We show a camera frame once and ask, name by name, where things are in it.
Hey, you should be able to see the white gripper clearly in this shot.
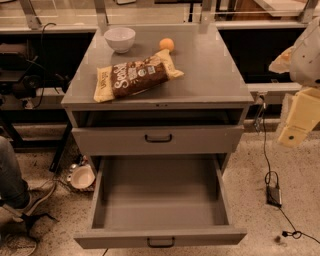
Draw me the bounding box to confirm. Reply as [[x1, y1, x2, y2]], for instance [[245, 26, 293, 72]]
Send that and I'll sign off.
[[269, 17, 320, 148]]

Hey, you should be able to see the brown chip bag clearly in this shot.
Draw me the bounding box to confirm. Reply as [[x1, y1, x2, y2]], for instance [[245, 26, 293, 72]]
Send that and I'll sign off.
[[94, 49, 184, 102]]

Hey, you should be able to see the closed top drawer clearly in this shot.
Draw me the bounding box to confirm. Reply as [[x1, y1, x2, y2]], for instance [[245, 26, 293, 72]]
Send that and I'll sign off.
[[72, 126, 243, 156]]

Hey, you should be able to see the open grey drawer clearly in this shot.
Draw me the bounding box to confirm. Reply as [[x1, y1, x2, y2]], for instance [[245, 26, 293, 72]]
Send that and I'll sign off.
[[74, 155, 247, 249]]

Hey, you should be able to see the grey drawer cabinet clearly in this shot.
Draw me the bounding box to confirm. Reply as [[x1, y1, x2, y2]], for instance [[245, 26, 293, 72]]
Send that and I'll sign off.
[[60, 23, 255, 171]]

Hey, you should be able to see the black power adapter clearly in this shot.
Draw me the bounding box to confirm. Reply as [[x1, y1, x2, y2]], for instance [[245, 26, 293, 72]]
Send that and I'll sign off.
[[266, 186, 282, 207]]

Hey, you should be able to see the orange fruit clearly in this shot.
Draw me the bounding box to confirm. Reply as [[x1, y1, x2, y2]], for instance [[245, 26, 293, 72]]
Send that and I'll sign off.
[[159, 38, 175, 52]]

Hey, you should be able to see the white ceramic bowl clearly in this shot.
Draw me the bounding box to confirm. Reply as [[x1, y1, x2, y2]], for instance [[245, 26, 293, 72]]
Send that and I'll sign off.
[[104, 27, 136, 53]]

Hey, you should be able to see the white bowl on floor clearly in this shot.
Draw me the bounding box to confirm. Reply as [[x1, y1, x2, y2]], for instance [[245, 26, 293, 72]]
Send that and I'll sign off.
[[69, 165, 95, 190]]

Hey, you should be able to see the grey sneaker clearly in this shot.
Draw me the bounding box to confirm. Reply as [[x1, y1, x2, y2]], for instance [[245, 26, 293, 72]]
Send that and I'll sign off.
[[12, 181, 56, 216]]

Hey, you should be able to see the person leg in jeans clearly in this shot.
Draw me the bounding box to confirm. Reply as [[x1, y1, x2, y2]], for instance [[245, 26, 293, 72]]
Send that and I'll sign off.
[[0, 137, 30, 209]]

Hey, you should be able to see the black cable on floor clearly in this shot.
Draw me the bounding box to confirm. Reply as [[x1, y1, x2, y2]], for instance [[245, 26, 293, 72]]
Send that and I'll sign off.
[[260, 94, 320, 245]]

